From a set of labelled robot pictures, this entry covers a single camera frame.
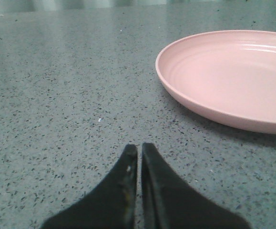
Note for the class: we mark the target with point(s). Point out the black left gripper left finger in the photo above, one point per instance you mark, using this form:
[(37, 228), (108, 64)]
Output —
[(110, 205)]

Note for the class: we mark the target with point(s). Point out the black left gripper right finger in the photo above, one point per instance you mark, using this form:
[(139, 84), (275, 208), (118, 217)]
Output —
[(170, 203)]

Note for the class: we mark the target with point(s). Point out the white pleated curtain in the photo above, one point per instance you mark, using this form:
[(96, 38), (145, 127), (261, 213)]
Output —
[(257, 7)]

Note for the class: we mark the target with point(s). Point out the pink plate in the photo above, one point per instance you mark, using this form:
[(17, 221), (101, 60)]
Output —
[(226, 76)]

